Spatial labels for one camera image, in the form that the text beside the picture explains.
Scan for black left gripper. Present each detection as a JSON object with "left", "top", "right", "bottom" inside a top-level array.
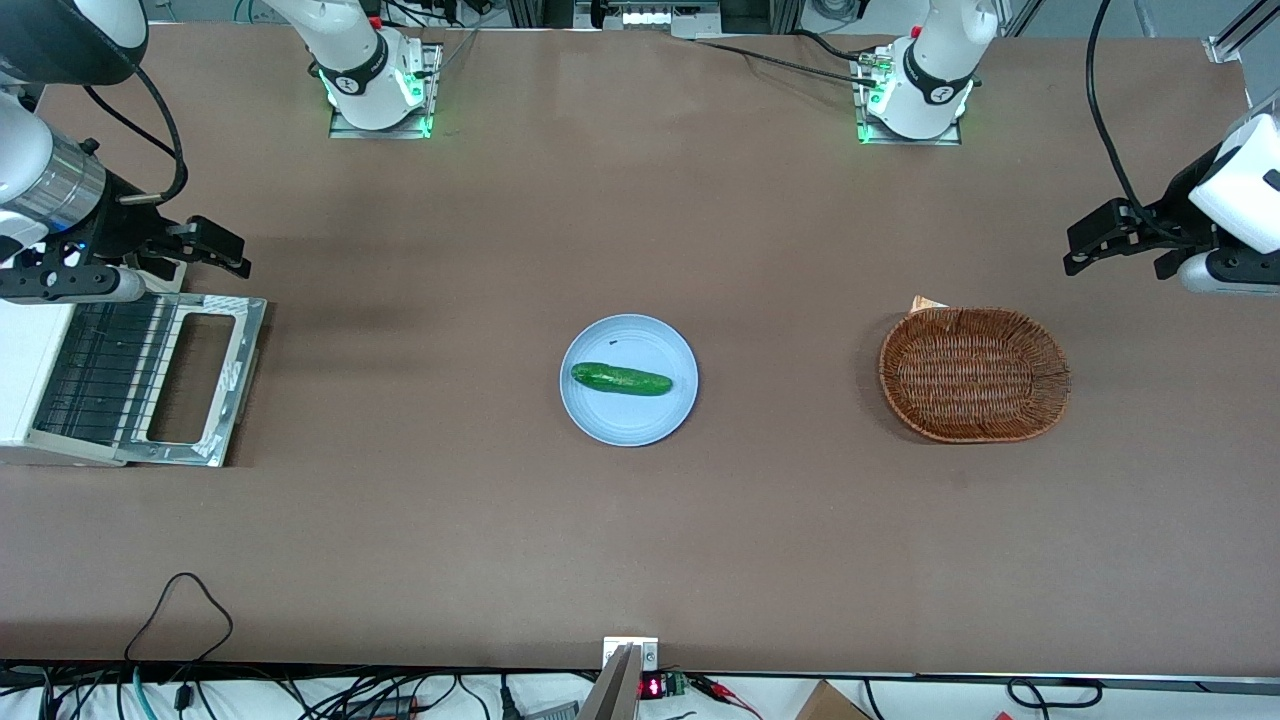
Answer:
[{"left": 1063, "top": 148, "right": 1220, "bottom": 282}]

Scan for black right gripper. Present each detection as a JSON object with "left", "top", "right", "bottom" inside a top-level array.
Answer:
[{"left": 44, "top": 173, "right": 252, "bottom": 281}]

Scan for glass oven door with handle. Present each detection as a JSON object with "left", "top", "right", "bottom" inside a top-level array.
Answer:
[{"left": 118, "top": 293, "right": 269, "bottom": 468}]

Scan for metal oven rack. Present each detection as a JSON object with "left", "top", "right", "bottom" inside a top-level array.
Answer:
[{"left": 35, "top": 298, "right": 166, "bottom": 446}]

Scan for white toaster oven body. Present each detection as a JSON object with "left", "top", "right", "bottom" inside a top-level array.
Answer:
[{"left": 0, "top": 260, "right": 188, "bottom": 468}]

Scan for brown wicker basket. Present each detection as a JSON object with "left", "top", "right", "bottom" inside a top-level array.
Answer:
[{"left": 878, "top": 306, "right": 1072, "bottom": 444}]

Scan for green cucumber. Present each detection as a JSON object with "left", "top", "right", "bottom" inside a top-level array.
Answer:
[{"left": 571, "top": 362, "right": 674, "bottom": 398}]

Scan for light blue plate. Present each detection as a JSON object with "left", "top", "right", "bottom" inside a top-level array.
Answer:
[{"left": 559, "top": 314, "right": 700, "bottom": 448}]

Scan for black power adapter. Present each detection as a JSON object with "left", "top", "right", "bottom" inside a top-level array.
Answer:
[{"left": 340, "top": 696, "right": 419, "bottom": 720}]

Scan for white electronics box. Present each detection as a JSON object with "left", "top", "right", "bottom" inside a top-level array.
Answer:
[{"left": 620, "top": 0, "right": 723, "bottom": 39}]

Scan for brown cardboard box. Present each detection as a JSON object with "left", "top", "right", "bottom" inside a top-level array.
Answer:
[{"left": 795, "top": 680, "right": 873, "bottom": 720}]

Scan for red black clip leads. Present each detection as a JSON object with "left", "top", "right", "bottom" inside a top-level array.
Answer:
[{"left": 690, "top": 675, "right": 761, "bottom": 719}]

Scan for silver mounting plate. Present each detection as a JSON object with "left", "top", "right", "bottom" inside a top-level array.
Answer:
[{"left": 603, "top": 637, "right": 661, "bottom": 673}]

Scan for grey aluminium bar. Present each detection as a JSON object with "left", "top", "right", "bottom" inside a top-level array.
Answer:
[{"left": 578, "top": 645, "right": 641, "bottom": 720}]

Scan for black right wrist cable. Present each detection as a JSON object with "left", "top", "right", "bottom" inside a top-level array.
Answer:
[{"left": 85, "top": 60, "right": 190, "bottom": 206}]

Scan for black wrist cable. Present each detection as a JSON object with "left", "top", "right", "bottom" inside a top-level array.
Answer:
[
  {"left": 85, "top": 60, "right": 190, "bottom": 206},
  {"left": 1086, "top": 0, "right": 1176, "bottom": 241}
]

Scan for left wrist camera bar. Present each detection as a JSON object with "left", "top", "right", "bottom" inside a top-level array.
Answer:
[{"left": 1178, "top": 248, "right": 1280, "bottom": 298}]

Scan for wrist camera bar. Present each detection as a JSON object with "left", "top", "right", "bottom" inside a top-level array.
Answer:
[
  {"left": 1178, "top": 248, "right": 1280, "bottom": 298},
  {"left": 0, "top": 262, "right": 148, "bottom": 304}
]

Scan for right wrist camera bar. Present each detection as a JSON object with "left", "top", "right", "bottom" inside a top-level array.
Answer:
[{"left": 0, "top": 262, "right": 148, "bottom": 304}]

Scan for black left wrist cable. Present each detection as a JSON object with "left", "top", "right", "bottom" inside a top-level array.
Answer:
[{"left": 1086, "top": 0, "right": 1176, "bottom": 241}]

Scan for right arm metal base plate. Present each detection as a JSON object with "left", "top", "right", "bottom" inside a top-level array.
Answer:
[{"left": 329, "top": 42, "right": 444, "bottom": 140}]

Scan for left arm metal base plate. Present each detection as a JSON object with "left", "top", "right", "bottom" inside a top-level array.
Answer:
[{"left": 853, "top": 50, "right": 963, "bottom": 147}]

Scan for aluminium frame profile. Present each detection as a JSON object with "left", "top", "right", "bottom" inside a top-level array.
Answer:
[{"left": 1205, "top": 0, "right": 1280, "bottom": 63}]

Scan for thin black looped cable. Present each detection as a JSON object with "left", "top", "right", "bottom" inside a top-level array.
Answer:
[{"left": 123, "top": 572, "right": 235, "bottom": 663}]

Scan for short black table cable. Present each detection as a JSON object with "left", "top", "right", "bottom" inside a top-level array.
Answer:
[{"left": 793, "top": 29, "right": 873, "bottom": 63}]

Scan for long black table cable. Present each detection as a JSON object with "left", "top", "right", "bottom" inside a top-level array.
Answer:
[{"left": 693, "top": 38, "right": 886, "bottom": 89}]

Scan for black cable coil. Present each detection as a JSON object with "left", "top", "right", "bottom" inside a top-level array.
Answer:
[{"left": 1005, "top": 678, "right": 1106, "bottom": 709}]

